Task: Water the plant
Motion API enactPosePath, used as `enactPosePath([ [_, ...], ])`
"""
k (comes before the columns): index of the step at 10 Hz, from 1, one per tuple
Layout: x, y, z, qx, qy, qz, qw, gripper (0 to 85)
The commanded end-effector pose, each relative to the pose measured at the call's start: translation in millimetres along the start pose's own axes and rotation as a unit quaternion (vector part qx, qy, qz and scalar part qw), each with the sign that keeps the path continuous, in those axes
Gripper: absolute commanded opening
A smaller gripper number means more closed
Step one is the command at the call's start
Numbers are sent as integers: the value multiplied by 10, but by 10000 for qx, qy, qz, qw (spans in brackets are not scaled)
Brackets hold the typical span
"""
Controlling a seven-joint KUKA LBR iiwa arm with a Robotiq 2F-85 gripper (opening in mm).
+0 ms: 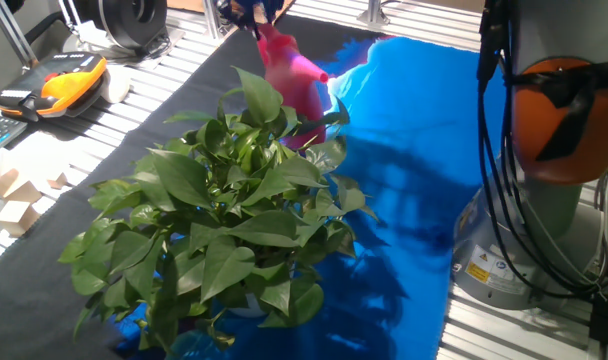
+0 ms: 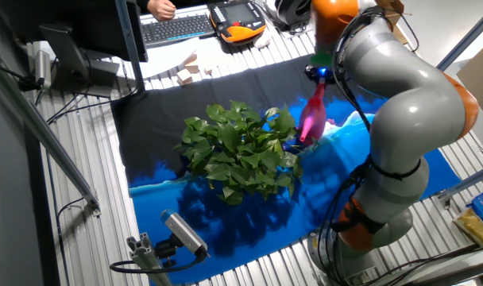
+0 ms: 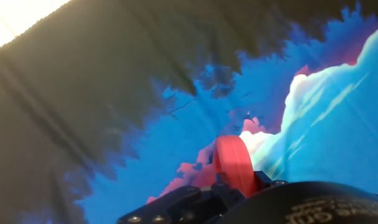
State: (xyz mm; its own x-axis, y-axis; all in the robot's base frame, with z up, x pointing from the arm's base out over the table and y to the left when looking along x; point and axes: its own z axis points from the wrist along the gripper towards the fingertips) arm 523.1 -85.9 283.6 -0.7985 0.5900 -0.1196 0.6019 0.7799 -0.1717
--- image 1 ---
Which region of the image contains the slanted aluminium strut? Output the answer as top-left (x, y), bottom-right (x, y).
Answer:
top-left (0, 0), bottom-right (39, 71)

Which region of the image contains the black box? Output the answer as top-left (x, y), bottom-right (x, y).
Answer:
top-left (588, 294), bottom-right (608, 349)

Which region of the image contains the pink plastic watering can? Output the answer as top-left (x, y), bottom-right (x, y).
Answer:
top-left (256, 23), bottom-right (330, 150)

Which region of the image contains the orange black teach pendant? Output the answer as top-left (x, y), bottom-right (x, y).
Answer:
top-left (0, 51), bottom-right (109, 123)

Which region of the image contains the large wooden block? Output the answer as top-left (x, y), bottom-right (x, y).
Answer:
top-left (0, 200), bottom-right (41, 238)
top-left (0, 168), bottom-right (43, 204)

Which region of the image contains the black ring shaped device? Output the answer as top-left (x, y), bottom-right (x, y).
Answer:
top-left (83, 0), bottom-right (170, 51)

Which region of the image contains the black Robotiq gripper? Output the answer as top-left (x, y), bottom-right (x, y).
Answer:
top-left (216, 0), bottom-right (285, 40)

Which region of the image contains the green leafy pothos plant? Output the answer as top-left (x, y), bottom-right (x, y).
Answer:
top-left (57, 66), bottom-right (380, 351)

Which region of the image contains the black velcro strap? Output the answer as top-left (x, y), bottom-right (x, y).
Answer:
top-left (506, 57), bottom-right (608, 162)

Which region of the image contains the aluminium post with bracket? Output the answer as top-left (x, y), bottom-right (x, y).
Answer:
top-left (356, 0), bottom-right (391, 27)

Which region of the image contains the white plant pot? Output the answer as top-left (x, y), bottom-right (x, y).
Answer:
top-left (227, 292), bottom-right (268, 319)

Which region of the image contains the aluminium frame post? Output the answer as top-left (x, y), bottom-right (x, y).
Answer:
top-left (202, 0), bottom-right (224, 40)

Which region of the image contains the white rounded object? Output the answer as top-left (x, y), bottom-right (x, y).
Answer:
top-left (99, 64), bottom-right (133, 105)

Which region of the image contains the blue black printed cloth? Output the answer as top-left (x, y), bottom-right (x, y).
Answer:
top-left (0, 13), bottom-right (505, 360)

